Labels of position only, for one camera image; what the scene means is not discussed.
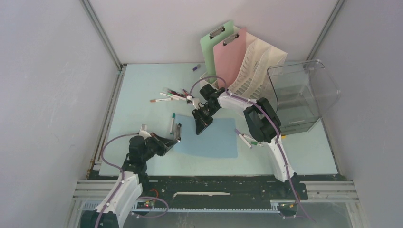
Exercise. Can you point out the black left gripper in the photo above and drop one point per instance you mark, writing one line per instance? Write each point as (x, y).
(164, 144)

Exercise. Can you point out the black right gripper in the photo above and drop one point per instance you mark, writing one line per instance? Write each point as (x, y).
(201, 122)

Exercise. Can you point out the blue clipboard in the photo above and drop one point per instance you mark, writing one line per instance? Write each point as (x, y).
(216, 141)

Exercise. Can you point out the pink clipboard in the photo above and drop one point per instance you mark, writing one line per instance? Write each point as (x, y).
(228, 57)

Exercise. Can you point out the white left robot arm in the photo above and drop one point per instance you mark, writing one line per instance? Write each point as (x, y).
(133, 179)

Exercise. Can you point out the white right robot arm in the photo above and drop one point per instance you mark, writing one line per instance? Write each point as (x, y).
(262, 122)

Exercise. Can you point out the short white grey marker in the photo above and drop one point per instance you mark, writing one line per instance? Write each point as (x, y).
(177, 132)

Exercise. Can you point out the teal cap marker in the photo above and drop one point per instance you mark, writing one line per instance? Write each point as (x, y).
(172, 127)

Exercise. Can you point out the light green cap marker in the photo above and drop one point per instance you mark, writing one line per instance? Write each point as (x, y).
(181, 98)

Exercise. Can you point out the purple cap marker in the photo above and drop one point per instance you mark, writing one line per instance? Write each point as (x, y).
(243, 138)

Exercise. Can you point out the dark red gel pen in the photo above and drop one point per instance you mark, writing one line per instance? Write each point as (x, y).
(176, 93)

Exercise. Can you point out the short purple grey marker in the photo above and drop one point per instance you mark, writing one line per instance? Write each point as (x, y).
(196, 67)

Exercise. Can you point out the white file organizer rack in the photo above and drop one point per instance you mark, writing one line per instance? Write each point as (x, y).
(252, 76)

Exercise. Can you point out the clear grey drawer box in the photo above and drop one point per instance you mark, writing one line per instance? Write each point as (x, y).
(304, 92)

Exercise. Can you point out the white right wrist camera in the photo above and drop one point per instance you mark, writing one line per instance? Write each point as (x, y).
(194, 101)

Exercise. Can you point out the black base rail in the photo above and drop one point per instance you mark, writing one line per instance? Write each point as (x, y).
(224, 192)

